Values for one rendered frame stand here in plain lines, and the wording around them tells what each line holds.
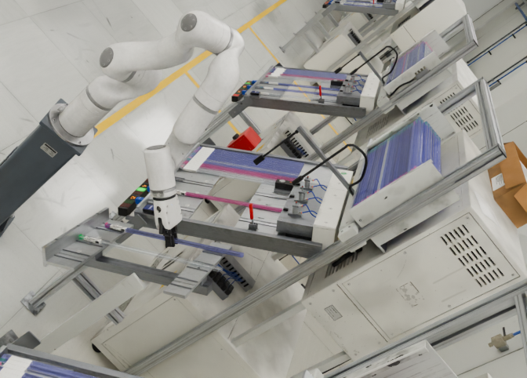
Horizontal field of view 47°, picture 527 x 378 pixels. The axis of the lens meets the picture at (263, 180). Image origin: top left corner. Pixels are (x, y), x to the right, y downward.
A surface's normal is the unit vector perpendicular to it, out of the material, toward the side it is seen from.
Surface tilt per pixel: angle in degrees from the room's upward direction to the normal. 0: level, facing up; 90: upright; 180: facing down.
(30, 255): 0
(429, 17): 90
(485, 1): 90
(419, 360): 90
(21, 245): 0
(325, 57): 90
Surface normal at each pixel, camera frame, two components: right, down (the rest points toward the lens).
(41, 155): -0.11, 0.56
